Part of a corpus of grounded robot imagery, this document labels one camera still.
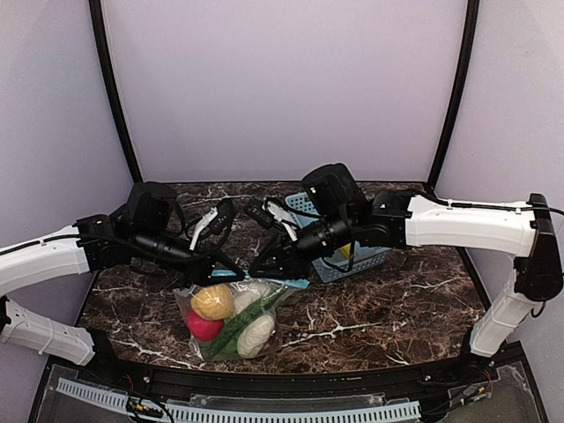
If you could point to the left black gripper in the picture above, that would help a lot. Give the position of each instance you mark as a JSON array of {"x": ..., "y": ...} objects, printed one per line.
[{"x": 199, "y": 268}]

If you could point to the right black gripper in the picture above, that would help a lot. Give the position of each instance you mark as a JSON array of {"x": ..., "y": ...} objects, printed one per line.
[{"x": 291, "y": 257}]

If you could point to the orange fruit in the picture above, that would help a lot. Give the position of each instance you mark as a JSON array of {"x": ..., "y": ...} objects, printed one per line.
[{"x": 213, "y": 303}]

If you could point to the white cauliflower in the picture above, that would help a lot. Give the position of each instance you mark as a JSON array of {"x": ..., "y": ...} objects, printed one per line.
[{"x": 250, "y": 293}]

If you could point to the clear zip top bag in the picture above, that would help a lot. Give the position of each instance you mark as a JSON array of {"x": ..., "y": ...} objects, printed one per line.
[{"x": 199, "y": 348}]

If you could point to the green cucumber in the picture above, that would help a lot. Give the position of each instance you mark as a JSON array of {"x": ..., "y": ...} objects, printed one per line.
[{"x": 235, "y": 326}]

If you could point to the dark red apple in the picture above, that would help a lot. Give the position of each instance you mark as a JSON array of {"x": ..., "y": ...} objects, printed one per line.
[{"x": 271, "y": 345}]

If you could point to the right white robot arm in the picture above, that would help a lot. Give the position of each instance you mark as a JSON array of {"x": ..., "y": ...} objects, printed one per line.
[{"x": 402, "y": 219}]

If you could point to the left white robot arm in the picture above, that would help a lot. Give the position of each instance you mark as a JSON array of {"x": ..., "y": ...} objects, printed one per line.
[{"x": 149, "y": 227}]

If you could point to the light blue plastic basket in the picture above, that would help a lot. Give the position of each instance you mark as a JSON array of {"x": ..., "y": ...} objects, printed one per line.
[{"x": 331, "y": 269}]

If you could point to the yellow banana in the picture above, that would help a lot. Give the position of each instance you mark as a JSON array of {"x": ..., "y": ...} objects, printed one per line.
[{"x": 347, "y": 251}]

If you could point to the white slotted cable duct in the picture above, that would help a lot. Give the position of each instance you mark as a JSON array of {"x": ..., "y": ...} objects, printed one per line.
[{"x": 229, "y": 409}]

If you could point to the left black frame post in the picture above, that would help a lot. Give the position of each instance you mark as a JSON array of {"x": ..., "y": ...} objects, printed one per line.
[{"x": 100, "y": 36}]

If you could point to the black frame post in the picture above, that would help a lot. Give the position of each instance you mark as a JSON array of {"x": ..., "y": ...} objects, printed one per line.
[
  {"x": 471, "y": 19},
  {"x": 100, "y": 36}
]

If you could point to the right black frame post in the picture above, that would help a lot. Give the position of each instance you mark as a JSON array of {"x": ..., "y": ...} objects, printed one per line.
[{"x": 471, "y": 19}]

